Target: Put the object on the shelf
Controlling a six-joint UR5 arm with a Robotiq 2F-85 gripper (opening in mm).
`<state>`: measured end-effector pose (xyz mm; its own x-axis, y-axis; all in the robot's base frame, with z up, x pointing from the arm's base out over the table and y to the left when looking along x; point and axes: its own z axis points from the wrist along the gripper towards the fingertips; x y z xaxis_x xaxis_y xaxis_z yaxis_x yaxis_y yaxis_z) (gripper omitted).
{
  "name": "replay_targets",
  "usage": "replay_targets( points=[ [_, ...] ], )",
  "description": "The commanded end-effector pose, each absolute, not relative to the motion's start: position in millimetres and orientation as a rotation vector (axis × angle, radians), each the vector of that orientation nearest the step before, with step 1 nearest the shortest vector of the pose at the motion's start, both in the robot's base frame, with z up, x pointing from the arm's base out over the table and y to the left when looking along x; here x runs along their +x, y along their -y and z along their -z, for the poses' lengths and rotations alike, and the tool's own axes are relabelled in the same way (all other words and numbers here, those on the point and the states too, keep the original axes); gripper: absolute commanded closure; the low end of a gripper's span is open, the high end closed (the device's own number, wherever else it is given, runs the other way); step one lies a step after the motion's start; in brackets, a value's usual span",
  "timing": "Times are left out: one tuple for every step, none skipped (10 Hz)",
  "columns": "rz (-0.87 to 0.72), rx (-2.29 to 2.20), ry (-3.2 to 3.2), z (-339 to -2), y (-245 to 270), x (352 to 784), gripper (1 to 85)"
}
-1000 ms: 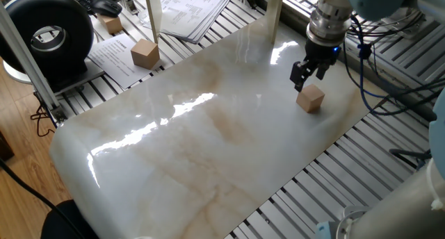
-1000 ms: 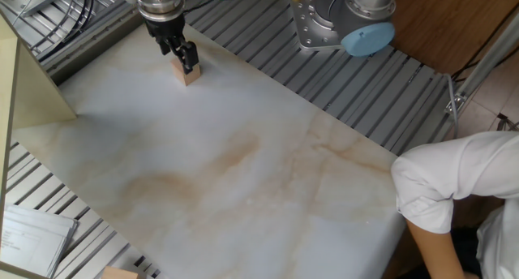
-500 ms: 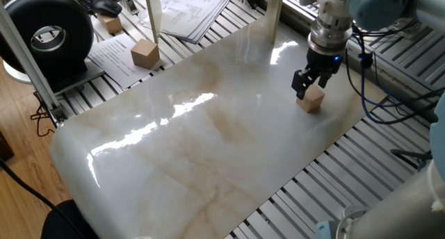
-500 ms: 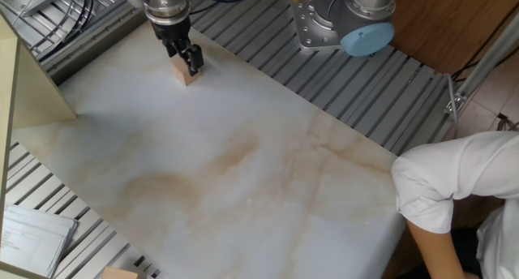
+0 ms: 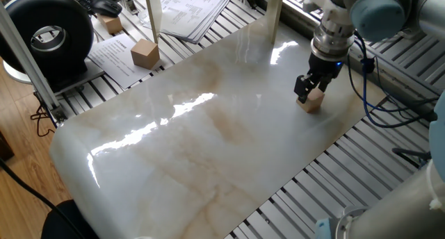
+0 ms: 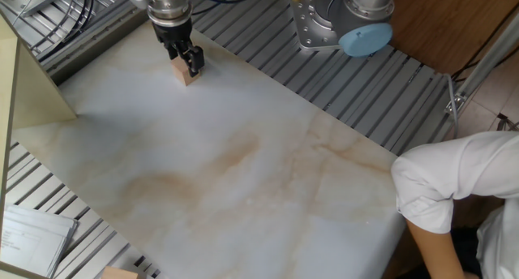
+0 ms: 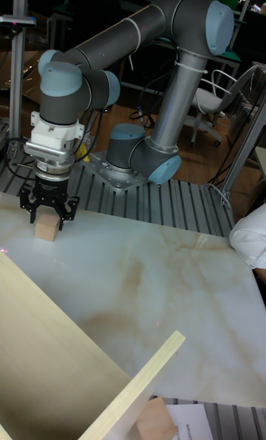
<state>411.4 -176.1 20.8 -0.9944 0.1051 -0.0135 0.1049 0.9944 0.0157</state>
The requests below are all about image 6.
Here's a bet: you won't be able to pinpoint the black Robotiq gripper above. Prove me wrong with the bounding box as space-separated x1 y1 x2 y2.
152 17 205 78

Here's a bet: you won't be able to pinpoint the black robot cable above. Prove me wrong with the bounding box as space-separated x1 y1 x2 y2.
188 0 263 16

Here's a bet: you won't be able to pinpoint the person's bare forearm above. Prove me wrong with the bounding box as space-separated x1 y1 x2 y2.
405 220 467 279

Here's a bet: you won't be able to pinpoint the person in white shirt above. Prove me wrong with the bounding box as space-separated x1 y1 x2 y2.
390 131 519 279

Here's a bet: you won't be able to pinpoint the white marble pattern board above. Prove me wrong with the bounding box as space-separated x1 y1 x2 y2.
11 19 406 279

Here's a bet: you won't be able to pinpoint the black cable bundle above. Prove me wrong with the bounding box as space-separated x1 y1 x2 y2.
30 0 95 53

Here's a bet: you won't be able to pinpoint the stack of printed papers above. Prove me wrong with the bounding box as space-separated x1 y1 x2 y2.
0 204 79 279

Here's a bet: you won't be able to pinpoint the small wooden cube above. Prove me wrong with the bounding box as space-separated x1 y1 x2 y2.
169 55 202 88

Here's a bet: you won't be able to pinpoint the large wooden block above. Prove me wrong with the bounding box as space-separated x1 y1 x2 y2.
100 265 139 279

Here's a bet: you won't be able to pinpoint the aluminium frame rail with bracket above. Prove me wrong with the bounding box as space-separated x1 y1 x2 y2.
444 11 519 116

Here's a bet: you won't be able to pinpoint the thin black cables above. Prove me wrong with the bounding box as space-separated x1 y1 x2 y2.
449 11 519 84

